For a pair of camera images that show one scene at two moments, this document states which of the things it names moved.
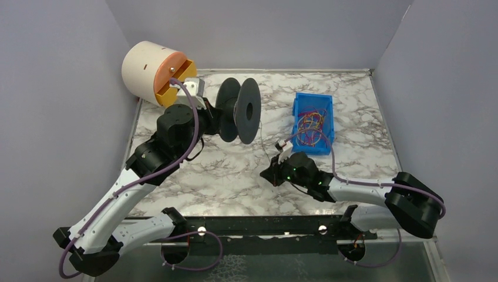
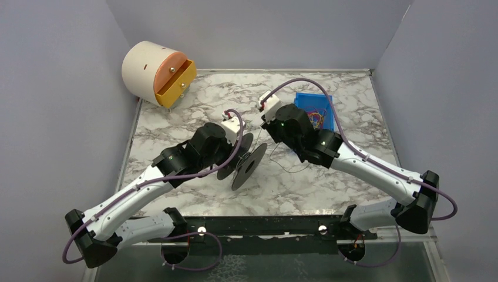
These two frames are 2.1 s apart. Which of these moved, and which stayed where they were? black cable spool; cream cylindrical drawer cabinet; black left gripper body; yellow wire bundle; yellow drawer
Moved: black cable spool; black left gripper body
Stayed: cream cylindrical drawer cabinet; yellow wire bundle; yellow drawer
